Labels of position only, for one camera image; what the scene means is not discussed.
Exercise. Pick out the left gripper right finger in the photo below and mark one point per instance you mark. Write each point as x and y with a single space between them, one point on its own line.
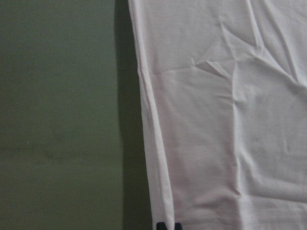
178 226

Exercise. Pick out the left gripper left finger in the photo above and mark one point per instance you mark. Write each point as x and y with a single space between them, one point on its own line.
161 226

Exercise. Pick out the pink Snoopy t-shirt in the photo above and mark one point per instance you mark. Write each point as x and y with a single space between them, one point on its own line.
224 110

